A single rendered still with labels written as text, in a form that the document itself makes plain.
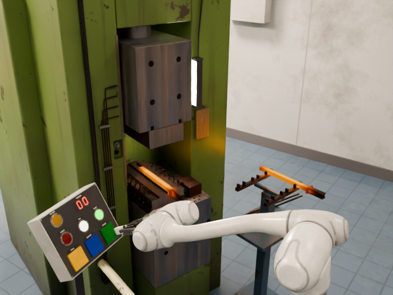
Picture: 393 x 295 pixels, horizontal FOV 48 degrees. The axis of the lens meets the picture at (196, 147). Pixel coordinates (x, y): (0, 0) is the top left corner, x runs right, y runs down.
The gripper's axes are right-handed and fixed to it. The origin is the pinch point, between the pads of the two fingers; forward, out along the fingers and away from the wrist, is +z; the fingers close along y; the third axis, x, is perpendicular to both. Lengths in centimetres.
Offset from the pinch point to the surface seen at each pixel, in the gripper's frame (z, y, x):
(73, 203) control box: 8.3, -9.2, 19.7
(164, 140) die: -8.6, 42.7, 23.9
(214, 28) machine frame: -37, 86, 63
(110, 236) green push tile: 7.6, -0.5, -1.4
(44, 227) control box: 8.3, -26.5, 18.2
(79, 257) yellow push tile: 7.5, -19.5, -0.1
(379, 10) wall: -74, 324, 26
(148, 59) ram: -26, 36, 61
